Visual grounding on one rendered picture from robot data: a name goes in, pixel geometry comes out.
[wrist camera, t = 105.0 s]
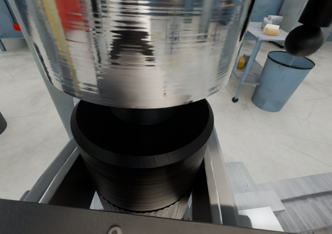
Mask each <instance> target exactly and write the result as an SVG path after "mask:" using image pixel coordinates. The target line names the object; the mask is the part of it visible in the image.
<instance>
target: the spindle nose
mask: <svg viewBox="0 0 332 234"><path fill-rule="evenodd" d="M257 1H258V0H14V2H15V5H16V7H17V10H18V12H19V14H20V17H21V19H22V21H23V24H24V26H25V28H26V31H27V33H28V35H29V38H30V40H31V42H32V45H33V47H34V49H35V52H36V54H37V56H38V59H39V61H40V63H41V66H42V68H43V71H44V73H45V75H46V77H47V79H48V80H49V81H50V82H51V83H52V84H53V85H54V86H55V87H56V88H58V89H59V90H61V91H62V92H64V93H66V94H68V95H70V96H73V97H75V98H78V99H81V100H84V101H87V102H91V103H94V104H98V105H103V106H108V107H114V108H123V109H161V108H169V107H175V106H181V105H185V104H189V103H192V102H195V101H198V100H201V99H204V98H206V97H209V96H211V95H213V94H215V93H216V92H218V91H219V90H221V89H222V88H223V87H225V86H226V85H227V83H228V82H229V81H230V79H231V76H232V73H233V70H234V68H235V65H236V62H237V59H238V56H239V53H240V50H241V47H242V44H243V42H244V39H245V36H246V33H247V30H248V27H249V24H250V21H251V18H252V15H253V12H254V9H255V6H256V4H257Z"/></svg>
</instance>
